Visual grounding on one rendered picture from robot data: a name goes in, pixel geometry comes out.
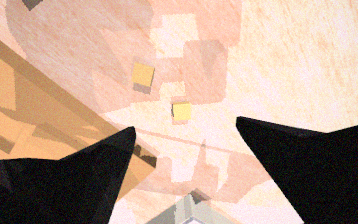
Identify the pale yellow block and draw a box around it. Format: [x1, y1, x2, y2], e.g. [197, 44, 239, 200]
[173, 101, 191, 121]
[131, 62, 155, 87]

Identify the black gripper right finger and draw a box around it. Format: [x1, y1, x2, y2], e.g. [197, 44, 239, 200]
[235, 116, 358, 223]

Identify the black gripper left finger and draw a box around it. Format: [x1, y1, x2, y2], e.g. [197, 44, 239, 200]
[0, 126, 136, 224]

